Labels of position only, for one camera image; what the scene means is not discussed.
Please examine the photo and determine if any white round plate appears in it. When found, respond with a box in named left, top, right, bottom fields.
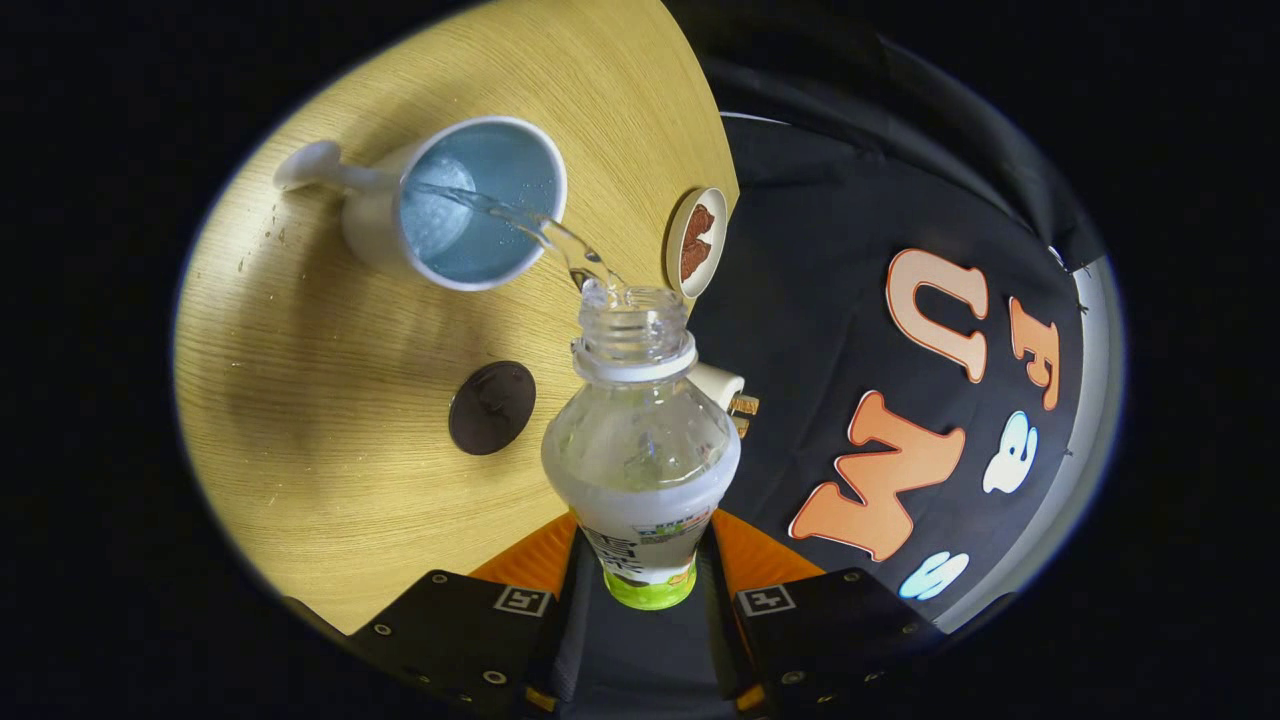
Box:
left=665, top=187, right=729, bottom=299

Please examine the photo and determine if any white toaster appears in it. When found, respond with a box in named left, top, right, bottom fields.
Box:
left=690, top=362, right=747, bottom=412

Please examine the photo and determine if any dark round coaster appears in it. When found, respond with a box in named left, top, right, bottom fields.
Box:
left=448, top=361, right=537, bottom=457

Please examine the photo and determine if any clear plastic juice bottle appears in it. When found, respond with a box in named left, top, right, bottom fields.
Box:
left=541, top=283, right=742, bottom=611

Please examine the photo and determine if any white cup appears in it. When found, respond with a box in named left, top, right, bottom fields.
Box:
left=273, top=115, right=568, bottom=293

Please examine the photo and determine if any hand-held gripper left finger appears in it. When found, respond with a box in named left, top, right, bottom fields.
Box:
left=345, top=512, right=581, bottom=719

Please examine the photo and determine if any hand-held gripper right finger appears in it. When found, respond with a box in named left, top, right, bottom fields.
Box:
left=712, top=508, right=946, bottom=719

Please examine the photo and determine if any wooden table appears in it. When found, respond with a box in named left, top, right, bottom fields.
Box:
left=172, top=0, right=741, bottom=636

